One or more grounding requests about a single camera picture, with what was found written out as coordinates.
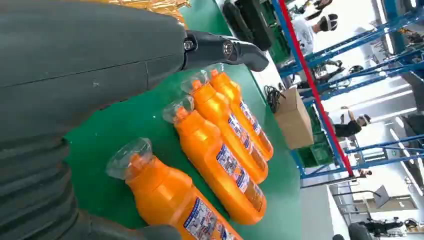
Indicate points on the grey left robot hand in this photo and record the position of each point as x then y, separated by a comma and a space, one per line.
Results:
82, 49

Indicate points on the orange detergent bottle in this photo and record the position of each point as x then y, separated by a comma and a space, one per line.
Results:
215, 109
228, 89
165, 198
205, 155

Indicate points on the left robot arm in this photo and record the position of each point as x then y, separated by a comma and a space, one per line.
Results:
33, 192

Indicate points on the yellow plastic sheet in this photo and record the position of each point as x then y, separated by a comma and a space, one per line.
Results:
159, 6

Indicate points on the green table mat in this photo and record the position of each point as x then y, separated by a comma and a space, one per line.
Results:
132, 132

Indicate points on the black carrying case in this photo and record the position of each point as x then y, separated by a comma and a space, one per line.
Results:
260, 20

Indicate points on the green plastic crate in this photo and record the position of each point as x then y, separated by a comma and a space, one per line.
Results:
280, 46
318, 155

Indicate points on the person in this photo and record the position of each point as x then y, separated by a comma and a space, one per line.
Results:
303, 33
346, 129

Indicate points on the brown cardboard box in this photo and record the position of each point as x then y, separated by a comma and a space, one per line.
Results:
293, 122

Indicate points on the red and blue frame post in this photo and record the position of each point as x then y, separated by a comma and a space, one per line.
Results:
311, 76

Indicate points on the blue metal rack frame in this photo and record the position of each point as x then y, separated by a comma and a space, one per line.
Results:
392, 10

